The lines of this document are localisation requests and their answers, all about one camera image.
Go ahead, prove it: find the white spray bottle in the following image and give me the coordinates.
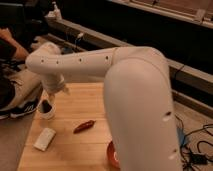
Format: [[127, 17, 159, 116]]
[[46, 1, 62, 20]]

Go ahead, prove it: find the white flat sponge block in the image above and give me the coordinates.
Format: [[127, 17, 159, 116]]
[[34, 128, 56, 151]]

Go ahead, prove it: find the red bowl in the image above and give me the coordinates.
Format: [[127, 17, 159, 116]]
[[106, 142, 119, 169]]

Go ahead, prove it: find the person's forearm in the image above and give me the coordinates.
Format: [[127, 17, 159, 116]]
[[0, 28, 29, 61]]

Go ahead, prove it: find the red chili pepper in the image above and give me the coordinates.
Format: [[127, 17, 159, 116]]
[[73, 120, 96, 134]]

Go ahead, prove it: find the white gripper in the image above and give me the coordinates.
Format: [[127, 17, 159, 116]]
[[41, 74, 69, 102]]

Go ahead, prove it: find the white cup with dark inside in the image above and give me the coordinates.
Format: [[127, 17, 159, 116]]
[[38, 100, 54, 119]]

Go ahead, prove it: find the black sneaker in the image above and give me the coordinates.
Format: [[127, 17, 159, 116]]
[[0, 99, 39, 120]]

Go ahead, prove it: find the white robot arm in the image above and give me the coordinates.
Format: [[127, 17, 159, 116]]
[[26, 42, 183, 171]]

